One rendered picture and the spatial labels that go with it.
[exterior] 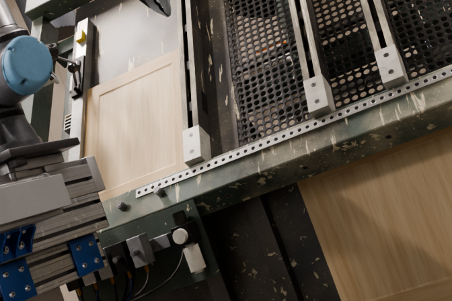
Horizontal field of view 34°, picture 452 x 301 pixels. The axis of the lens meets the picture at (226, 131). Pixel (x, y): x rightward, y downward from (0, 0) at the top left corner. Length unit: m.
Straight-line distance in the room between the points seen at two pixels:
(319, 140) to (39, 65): 0.85
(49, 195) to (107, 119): 1.18
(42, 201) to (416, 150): 1.21
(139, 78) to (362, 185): 0.92
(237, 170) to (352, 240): 0.45
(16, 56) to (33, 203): 0.32
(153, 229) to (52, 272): 0.64
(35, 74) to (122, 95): 1.12
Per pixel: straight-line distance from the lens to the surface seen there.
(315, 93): 2.20
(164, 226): 2.30
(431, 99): 2.08
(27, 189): 1.53
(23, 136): 1.74
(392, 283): 2.40
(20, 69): 1.64
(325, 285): 2.46
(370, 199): 2.36
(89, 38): 3.08
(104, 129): 2.70
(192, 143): 2.33
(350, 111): 2.14
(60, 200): 1.58
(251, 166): 2.19
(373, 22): 2.29
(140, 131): 2.58
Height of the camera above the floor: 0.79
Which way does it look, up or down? 5 degrees up
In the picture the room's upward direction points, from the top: 20 degrees counter-clockwise
